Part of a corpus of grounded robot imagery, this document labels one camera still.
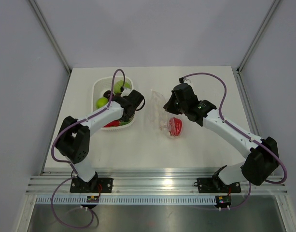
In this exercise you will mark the red bell pepper toy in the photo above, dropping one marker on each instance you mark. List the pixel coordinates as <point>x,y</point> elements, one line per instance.
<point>175,126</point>

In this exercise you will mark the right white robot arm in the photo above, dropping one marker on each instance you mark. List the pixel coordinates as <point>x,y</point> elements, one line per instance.
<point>260,154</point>

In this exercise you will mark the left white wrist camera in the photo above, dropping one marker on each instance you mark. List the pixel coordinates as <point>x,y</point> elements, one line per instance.
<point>126,92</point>

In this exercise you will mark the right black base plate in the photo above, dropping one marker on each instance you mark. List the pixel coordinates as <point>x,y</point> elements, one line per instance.
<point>209,185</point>

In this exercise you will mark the left aluminium frame post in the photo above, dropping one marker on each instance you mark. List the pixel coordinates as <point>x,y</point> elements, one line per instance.
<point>50,36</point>

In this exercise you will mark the white slotted cable duct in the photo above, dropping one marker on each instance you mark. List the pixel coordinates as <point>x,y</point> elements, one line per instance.
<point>129,200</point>

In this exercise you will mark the aluminium mounting rail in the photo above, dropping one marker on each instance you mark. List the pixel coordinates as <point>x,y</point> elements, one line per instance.
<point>159,181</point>

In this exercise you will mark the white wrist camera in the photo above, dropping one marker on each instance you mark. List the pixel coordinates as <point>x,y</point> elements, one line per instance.
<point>186,81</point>
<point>126,92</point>

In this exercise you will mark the small circuit board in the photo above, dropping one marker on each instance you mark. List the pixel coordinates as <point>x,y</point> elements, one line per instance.
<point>92,199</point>
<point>223,201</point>

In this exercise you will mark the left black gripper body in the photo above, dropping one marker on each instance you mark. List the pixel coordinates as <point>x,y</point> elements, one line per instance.
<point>126,117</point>

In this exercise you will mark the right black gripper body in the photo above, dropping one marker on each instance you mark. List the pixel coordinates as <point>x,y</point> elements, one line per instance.
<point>182,107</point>

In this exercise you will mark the aluminium frame post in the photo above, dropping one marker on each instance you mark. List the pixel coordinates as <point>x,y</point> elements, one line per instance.
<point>259,34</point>
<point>50,36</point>

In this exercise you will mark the right aluminium frame post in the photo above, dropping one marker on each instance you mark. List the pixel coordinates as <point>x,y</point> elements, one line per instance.
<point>259,34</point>

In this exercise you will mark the left small circuit board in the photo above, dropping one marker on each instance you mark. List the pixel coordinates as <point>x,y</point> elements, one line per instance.
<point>92,199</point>

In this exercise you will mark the green cabbage toy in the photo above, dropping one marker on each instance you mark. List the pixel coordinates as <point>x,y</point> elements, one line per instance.
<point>121,85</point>

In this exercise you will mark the red dragon fruit toy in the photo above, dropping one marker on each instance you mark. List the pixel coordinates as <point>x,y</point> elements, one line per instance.
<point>114,123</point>

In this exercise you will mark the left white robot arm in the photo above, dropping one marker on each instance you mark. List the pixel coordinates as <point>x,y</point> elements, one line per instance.
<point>73,140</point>

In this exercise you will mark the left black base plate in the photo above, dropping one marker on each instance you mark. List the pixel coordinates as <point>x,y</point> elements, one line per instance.
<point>102,185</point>

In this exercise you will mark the clear zip top bag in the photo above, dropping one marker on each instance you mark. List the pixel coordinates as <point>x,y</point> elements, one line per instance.
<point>157,117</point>

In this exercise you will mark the green apple toy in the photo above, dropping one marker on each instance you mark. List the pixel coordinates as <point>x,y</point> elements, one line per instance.
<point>101,102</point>

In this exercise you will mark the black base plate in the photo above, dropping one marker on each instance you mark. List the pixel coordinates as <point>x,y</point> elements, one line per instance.
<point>102,185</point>
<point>209,185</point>

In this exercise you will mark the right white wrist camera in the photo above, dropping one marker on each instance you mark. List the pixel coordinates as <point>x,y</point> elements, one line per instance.
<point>186,81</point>

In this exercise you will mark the white perforated plastic basket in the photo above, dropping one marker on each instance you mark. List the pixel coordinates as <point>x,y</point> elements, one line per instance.
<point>98,89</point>

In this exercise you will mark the right small circuit board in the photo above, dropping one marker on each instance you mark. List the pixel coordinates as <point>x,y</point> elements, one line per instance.
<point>223,201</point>

